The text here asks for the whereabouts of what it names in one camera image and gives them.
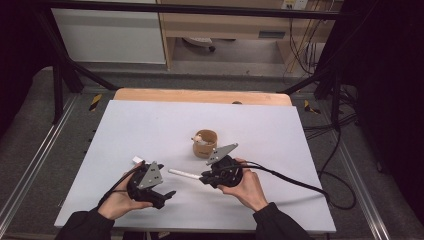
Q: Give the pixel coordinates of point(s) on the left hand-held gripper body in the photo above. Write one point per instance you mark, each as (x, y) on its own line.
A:
(150, 176)

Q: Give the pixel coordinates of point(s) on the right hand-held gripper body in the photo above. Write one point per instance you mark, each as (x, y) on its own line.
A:
(228, 173)

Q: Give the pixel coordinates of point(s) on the long white pen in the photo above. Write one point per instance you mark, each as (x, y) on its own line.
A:
(185, 174)

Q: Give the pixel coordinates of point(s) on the wooden cup with animal figure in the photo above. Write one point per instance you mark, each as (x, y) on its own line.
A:
(204, 148)

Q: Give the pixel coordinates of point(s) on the person's right hand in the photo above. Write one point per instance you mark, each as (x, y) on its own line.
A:
(250, 190)

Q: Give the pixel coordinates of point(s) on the person's left hand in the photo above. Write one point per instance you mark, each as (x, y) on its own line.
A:
(118, 201)

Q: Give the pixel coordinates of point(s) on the short white cylinder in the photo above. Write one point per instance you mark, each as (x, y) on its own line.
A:
(137, 160)

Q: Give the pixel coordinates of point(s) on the white table mat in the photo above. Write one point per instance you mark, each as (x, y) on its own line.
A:
(186, 120)

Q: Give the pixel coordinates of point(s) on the wooden table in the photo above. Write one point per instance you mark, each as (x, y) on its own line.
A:
(200, 96)

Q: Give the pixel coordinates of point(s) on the yellow black floor tape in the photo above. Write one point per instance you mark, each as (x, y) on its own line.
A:
(310, 107)
(95, 102)

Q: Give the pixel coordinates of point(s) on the black metal stand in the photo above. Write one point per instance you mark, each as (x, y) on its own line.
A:
(335, 96)
(58, 86)

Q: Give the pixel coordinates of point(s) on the white chair base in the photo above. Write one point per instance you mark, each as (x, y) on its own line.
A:
(198, 41)

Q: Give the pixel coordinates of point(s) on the white cabinet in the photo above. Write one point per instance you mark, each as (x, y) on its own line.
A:
(106, 36)

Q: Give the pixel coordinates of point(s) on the light wooden desk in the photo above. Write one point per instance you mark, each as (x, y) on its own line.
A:
(226, 25)

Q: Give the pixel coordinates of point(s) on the black metal crossbar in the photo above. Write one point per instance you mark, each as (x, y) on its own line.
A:
(200, 9)

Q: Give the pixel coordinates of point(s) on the black curtain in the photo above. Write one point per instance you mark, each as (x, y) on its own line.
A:
(390, 83)
(20, 50)

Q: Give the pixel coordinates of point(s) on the white power strip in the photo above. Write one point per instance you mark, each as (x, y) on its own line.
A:
(295, 4)

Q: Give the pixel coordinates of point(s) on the silver floor rail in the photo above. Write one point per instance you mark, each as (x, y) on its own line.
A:
(36, 156)
(361, 186)

